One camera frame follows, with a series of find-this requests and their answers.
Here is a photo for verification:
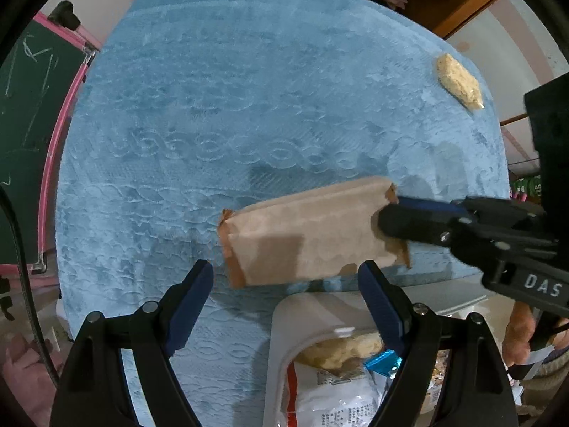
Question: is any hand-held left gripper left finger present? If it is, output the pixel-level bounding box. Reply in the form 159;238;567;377
50;259;215;427

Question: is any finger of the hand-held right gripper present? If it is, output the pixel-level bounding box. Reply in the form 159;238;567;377
377;204;558;276
397;195;547;232

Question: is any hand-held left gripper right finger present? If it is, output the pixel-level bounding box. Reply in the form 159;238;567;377
358;259;521;427

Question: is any rice cracker snack packet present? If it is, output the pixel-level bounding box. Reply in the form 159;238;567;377
296;336;385;371
435;52;485;111

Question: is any white plastic bin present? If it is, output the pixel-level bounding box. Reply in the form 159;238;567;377
262;291;490;427

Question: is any brown snack packet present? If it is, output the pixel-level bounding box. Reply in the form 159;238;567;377
217;175;412;289

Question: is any white packet with red edge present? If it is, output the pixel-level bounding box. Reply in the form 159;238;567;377
284;360;387;427

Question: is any person's right forearm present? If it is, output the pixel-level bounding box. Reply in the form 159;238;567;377
520;342;569;405

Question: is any person's right hand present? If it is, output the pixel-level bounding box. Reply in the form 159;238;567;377
501;300;541;368

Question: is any pink green bag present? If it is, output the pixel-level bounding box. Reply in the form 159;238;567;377
510;176;542;202

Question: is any pink fluffy cloth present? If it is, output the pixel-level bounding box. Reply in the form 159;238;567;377
0;333;67;427

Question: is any wooden cabinet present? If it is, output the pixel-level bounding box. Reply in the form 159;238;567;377
174;0;512;41

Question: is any black easel clamp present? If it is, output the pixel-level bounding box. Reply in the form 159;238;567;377
0;276;14;321

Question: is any blue textured table cloth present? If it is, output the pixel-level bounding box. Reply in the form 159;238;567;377
54;0;511;427

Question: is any black easel knob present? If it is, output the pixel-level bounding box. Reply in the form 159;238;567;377
48;1;83;30

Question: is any black cable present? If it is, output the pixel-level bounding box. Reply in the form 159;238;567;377
0;184;60;388

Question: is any green chalkboard with pink frame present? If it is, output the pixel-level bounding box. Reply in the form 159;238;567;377
0;12;96;276

